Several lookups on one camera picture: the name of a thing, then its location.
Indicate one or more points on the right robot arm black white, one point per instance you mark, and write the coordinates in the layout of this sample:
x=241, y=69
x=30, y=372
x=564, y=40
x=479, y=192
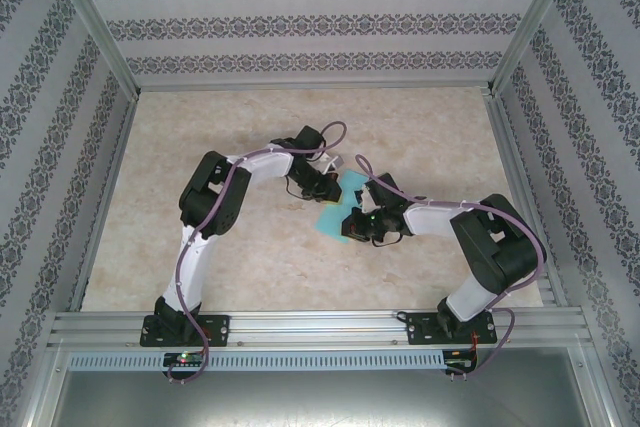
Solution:
x=500, y=247

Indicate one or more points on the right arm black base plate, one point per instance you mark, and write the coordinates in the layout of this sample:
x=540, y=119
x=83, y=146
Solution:
x=420, y=329

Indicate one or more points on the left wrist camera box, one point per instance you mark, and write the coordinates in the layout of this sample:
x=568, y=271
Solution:
x=331, y=163

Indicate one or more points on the aluminium mounting rail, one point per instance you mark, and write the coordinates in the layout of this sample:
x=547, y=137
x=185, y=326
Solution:
x=320, y=327

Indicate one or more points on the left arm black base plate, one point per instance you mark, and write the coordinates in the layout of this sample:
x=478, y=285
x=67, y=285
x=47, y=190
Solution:
x=220, y=329

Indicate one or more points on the aluminium frame post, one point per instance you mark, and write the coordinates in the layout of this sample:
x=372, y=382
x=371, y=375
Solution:
x=98, y=22
x=532, y=22

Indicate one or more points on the grey sheet metal panel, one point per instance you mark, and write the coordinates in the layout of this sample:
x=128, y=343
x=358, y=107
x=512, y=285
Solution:
x=320, y=397

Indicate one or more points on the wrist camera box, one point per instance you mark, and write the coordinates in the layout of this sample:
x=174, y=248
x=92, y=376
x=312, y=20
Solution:
x=366, y=199
x=331, y=163

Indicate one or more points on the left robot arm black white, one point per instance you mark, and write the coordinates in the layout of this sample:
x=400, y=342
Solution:
x=210, y=197

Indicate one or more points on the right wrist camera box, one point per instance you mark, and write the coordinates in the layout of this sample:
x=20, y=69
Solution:
x=366, y=199

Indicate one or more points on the light blue paper sheet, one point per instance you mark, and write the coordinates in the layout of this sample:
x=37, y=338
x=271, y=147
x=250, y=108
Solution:
x=330, y=224

